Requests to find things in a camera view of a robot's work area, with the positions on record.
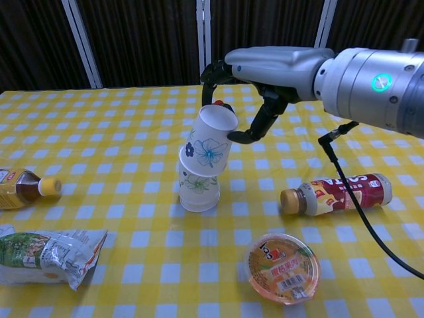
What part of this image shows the tea bottle yellow label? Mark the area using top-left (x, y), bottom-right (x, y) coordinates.
top-left (0, 168), bottom-right (63, 211)

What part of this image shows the orange fruit jelly cup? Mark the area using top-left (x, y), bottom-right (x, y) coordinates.
top-left (244, 232), bottom-right (321, 306)

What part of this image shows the clear plastic cup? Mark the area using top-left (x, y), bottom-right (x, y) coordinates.
top-left (178, 162), bottom-right (221, 209)

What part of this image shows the paper cup blue flower print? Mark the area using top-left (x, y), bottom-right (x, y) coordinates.
top-left (178, 104), bottom-right (239, 178)

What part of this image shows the small black bottle red cap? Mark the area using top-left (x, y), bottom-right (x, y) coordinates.
top-left (213, 98), bottom-right (233, 113)

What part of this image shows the yellow white checked tablecloth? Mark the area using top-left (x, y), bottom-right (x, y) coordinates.
top-left (0, 79), bottom-right (424, 318)

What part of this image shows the black partition curtain panel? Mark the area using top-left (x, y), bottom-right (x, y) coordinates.
top-left (326, 0), bottom-right (424, 54)
top-left (0, 0), bottom-right (91, 92)
top-left (210, 0), bottom-right (327, 85)
top-left (76, 0), bottom-right (201, 89)

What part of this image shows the Costa coffee bottle red label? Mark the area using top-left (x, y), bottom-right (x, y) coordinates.
top-left (280, 172), bottom-right (394, 217)

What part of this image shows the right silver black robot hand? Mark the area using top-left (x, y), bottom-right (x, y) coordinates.
top-left (199, 46), bottom-right (335, 145)

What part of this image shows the white partition frame post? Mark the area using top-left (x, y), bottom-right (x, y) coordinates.
top-left (195, 0), bottom-right (213, 85)
top-left (61, 0), bottom-right (103, 89)
top-left (313, 0), bottom-right (339, 50)

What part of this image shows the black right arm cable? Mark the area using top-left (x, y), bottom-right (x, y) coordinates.
top-left (317, 121), bottom-right (424, 281)

